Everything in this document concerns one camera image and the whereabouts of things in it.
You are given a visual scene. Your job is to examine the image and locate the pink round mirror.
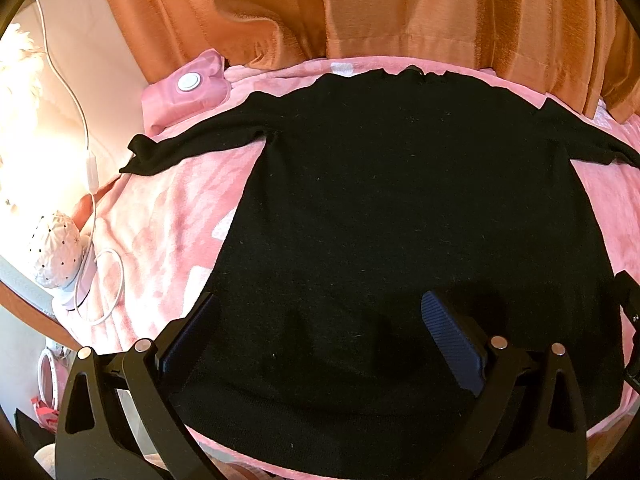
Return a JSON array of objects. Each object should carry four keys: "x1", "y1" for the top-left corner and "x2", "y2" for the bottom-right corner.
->
[{"x1": 37, "y1": 348, "x2": 68, "y2": 410}]

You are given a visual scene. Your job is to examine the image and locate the black knit sweater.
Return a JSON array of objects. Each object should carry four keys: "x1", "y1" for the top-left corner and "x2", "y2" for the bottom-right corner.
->
[{"x1": 127, "y1": 68, "x2": 639, "y2": 479}]

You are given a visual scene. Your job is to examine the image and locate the pink pouch with white button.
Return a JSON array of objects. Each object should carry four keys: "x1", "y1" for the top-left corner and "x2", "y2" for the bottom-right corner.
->
[{"x1": 141, "y1": 49, "x2": 231, "y2": 136}]

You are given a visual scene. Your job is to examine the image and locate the white charging cable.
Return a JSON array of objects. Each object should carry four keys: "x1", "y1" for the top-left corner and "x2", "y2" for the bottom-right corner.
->
[{"x1": 31, "y1": 0, "x2": 125, "y2": 328}]

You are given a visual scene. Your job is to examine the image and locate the orange curtain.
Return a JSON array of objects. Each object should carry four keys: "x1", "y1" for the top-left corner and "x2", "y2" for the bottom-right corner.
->
[{"x1": 107, "y1": 0, "x2": 639, "y2": 122}]

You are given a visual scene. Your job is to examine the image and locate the white dotted plush toy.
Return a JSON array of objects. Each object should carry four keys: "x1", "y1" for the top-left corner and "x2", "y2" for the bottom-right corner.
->
[{"x1": 28, "y1": 211, "x2": 89, "y2": 289}]

